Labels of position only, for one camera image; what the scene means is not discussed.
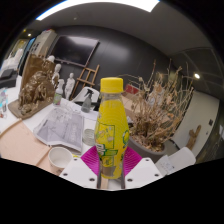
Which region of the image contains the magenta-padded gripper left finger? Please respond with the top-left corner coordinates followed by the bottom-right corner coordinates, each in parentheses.
top-left (59, 145), bottom-right (103, 190)

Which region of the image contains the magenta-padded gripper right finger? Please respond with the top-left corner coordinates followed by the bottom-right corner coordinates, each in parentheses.
top-left (121, 146), bottom-right (164, 190)

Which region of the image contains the yellow drink bottle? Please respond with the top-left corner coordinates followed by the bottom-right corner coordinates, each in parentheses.
top-left (94, 77), bottom-right (130, 180)

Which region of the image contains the printed paper booklet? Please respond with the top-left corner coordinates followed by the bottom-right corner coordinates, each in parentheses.
top-left (154, 154), bottom-right (174, 176)

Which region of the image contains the white printed mug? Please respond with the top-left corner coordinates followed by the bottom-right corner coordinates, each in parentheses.
top-left (48, 146), bottom-right (75, 173)

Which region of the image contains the light wooden board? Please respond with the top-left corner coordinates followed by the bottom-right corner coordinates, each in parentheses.
top-left (0, 119), bottom-right (51, 168)
top-left (34, 146), bottom-right (74, 176)

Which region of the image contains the small round glass dish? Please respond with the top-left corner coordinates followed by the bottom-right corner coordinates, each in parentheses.
top-left (82, 128), bottom-right (98, 147)

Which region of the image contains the white chair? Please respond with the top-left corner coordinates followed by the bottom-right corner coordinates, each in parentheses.
top-left (154, 146), bottom-right (197, 176)
top-left (72, 86), bottom-right (101, 104)

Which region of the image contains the open newspaper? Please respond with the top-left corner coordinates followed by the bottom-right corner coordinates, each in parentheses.
top-left (33, 105), bottom-right (86, 153)

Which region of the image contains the grey pot with dried plant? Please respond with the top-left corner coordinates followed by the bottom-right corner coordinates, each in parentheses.
top-left (118, 59), bottom-right (195, 164)

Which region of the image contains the wooden figure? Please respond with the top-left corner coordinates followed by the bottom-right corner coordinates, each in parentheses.
top-left (185, 124), bottom-right (203, 151)

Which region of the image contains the grey spray bottle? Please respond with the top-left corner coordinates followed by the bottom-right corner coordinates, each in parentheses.
top-left (80, 89), bottom-right (94, 114)

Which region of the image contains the white bottle with green label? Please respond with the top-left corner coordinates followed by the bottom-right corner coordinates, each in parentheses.
top-left (53, 78), bottom-right (65, 106)

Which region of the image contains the red box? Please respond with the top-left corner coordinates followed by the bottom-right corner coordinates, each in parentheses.
top-left (124, 83), bottom-right (141, 96)

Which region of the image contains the wooden easel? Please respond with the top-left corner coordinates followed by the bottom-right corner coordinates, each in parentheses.
top-left (70, 64), bottom-right (101, 100)

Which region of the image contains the brown clay sculpture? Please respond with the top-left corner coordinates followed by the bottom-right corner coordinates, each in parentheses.
top-left (8, 53), bottom-right (57, 120)

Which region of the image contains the colourful booklet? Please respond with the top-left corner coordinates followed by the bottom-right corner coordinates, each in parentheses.
top-left (0, 88), bottom-right (9, 119)

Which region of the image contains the black device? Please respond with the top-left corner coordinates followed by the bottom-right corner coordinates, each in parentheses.
top-left (0, 68), bottom-right (19, 89)

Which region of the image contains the white cabinet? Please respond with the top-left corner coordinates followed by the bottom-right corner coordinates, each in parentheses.
top-left (28, 29), bottom-right (58, 58)

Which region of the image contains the black wall screen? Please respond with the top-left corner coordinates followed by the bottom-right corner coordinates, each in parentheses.
top-left (49, 34), bottom-right (100, 68)

